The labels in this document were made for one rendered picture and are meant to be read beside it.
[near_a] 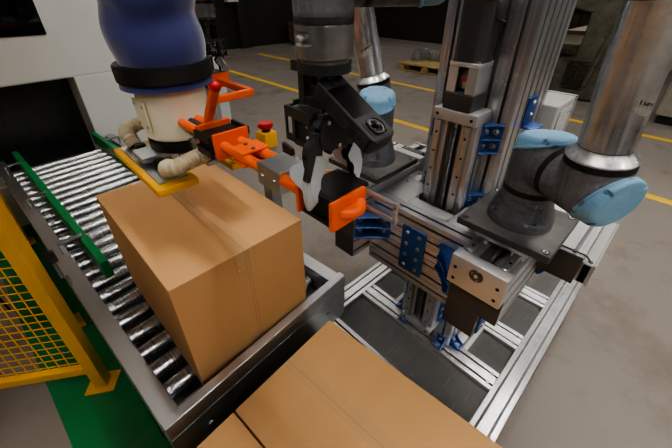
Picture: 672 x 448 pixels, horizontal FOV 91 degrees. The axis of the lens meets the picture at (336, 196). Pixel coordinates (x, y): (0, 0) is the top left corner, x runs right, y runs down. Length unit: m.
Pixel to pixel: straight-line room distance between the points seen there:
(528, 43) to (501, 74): 0.09
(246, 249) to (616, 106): 0.83
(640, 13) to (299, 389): 1.11
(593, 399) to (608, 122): 1.53
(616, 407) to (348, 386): 1.31
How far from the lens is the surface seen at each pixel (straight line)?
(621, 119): 0.72
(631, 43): 0.70
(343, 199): 0.48
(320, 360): 1.17
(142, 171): 0.98
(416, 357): 1.61
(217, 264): 0.91
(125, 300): 1.53
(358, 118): 0.42
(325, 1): 0.42
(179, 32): 0.88
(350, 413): 1.10
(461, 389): 1.58
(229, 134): 0.75
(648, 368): 2.33
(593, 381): 2.12
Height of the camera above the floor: 1.53
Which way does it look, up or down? 32 degrees down
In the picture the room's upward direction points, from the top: straight up
